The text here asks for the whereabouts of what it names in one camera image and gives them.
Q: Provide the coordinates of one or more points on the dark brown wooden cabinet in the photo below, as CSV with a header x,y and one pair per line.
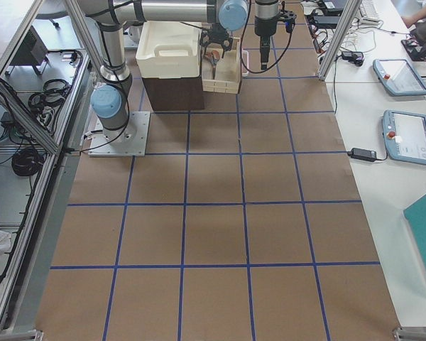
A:
x,y
176,94

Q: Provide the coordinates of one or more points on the cream plastic tray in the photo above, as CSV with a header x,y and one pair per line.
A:
x,y
169,50

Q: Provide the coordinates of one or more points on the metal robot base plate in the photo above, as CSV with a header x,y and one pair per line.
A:
x,y
132,142

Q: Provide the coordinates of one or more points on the upper teach pendant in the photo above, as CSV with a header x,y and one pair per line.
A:
x,y
399,77

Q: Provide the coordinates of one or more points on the black power adapter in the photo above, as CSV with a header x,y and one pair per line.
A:
x,y
362,154

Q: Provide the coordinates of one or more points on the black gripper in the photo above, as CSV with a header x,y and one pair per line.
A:
x,y
263,26
216,35

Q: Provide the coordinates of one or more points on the teach pendant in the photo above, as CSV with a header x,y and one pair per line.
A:
x,y
404,135
399,77

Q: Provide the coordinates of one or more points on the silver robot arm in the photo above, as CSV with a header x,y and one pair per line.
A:
x,y
232,16
110,101

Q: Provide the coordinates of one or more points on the black electronics box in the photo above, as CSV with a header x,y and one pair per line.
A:
x,y
31,52

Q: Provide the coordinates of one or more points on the lower teach pendant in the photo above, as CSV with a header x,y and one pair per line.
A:
x,y
404,135

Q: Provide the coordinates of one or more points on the wooden drawer with white handle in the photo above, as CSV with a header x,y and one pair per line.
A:
x,y
229,71

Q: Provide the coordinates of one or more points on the aluminium frame rail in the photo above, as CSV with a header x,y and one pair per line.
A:
x,y
9,99

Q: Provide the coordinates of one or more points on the grey orange scissors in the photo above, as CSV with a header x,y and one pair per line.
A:
x,y
213,57

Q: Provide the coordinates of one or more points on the aluminium frame post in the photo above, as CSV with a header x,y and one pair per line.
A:
x,y
342,28

